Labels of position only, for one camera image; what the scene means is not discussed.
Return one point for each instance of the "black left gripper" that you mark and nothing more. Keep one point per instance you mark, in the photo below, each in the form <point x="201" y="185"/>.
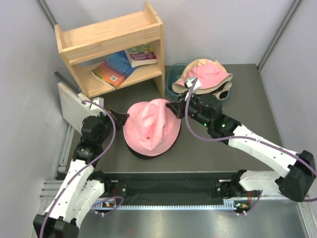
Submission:
<point x="120" y="118"/>

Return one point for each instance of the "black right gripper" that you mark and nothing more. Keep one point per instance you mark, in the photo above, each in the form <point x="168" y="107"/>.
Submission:
<point x="178" y="107"/>

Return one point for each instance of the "pink bucket hat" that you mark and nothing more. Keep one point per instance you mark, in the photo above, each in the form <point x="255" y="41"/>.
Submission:
<point x="210" y="75"/>
<point x="151" y="128"/>

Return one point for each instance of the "black bucket hat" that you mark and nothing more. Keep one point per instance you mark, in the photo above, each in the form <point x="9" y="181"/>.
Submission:
<point x="148" y="157"/>

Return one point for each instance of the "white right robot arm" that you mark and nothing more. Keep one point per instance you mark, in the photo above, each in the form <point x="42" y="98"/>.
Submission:
<point x="292" y="173"/>

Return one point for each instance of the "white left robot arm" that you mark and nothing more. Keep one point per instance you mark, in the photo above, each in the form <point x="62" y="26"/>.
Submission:
<point x="82" y="185"/>

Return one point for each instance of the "teal plastic basin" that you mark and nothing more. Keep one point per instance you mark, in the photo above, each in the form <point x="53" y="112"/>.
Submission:
<point x="223" y="93"/>

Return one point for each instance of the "beige bucket hat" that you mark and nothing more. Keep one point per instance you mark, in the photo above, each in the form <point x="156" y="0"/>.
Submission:
<point x="179" y="87"/>

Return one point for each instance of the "grey flat board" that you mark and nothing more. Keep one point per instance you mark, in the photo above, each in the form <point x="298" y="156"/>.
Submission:
<point x="73" y="111"/>

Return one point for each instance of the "blue orange paperback book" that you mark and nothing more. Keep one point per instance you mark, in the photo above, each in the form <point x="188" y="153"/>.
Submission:
<point x="114" y="70"/>

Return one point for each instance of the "green purple paperback book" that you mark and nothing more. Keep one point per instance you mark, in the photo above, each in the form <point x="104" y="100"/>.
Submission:
<point x="141" y="55"/>

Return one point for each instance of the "wooden bookshelf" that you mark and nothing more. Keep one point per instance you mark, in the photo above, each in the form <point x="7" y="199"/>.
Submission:
<point x="104" y="38"/>

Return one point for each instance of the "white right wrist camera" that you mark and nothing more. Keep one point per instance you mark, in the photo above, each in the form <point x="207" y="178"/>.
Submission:
<point x="192" y="83"/>

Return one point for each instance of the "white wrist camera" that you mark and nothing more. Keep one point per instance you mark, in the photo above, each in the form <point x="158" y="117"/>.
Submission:
<point x="98" y="103"/>
<point x="192" y="83"/>

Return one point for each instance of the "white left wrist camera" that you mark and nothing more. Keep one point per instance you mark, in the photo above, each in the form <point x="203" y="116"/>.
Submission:
<point x="98" y="103"/>

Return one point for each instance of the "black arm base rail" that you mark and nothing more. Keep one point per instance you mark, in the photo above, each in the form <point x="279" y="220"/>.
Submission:
<point x="172" y="189"/>

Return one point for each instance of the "grey slotted cable duct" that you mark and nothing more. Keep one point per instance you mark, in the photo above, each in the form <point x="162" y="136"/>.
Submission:
<point x="226" y="205"/>

